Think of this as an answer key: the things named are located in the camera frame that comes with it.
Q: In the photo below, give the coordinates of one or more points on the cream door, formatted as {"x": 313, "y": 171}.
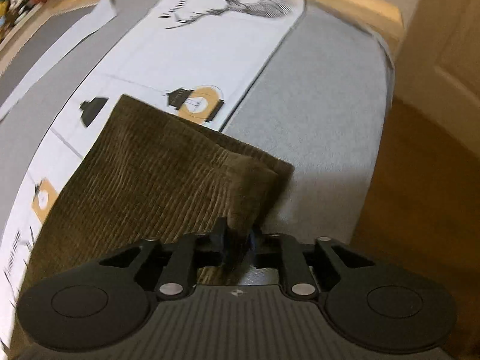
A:
{"x": 442, "y": 45}

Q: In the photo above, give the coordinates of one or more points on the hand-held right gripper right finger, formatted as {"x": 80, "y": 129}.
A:
{"x": 252, "y": 243}

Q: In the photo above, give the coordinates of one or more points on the grey printed bed sheet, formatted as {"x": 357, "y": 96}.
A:
{"x": 318, "y": 120}

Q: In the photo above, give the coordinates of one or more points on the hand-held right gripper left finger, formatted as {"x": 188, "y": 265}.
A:
{"x": 221, "y": 245}

